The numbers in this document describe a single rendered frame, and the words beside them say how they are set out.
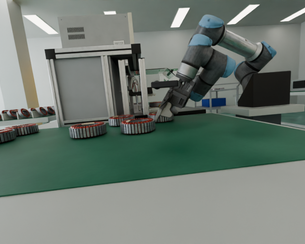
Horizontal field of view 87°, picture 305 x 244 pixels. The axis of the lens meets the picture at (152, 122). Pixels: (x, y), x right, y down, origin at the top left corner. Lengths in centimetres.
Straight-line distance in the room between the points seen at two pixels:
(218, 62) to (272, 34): 802
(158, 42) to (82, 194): 661
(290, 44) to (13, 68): 941
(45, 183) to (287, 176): 31
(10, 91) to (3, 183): 467
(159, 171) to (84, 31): 92
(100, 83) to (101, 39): 28
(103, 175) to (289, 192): 22
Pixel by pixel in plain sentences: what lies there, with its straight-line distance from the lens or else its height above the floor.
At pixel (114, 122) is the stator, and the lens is 66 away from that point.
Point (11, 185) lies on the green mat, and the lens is 31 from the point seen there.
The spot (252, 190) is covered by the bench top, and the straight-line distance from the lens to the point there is 21.
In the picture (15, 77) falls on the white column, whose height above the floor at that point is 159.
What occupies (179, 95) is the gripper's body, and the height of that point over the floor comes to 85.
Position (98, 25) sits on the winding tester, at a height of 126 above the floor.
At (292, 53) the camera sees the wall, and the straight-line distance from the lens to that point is 911.
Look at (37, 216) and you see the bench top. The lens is 21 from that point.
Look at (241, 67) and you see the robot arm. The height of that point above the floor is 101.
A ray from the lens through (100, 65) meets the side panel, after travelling 86.
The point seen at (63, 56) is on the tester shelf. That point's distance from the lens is 90.
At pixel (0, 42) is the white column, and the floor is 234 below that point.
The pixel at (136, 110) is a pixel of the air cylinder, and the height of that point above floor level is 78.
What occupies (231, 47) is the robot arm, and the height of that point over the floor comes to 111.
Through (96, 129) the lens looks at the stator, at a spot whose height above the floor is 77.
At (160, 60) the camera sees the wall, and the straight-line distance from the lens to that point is 657.
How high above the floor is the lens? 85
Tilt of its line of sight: 9 degrees down
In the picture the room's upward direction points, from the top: 5 degrees counter-clockwise
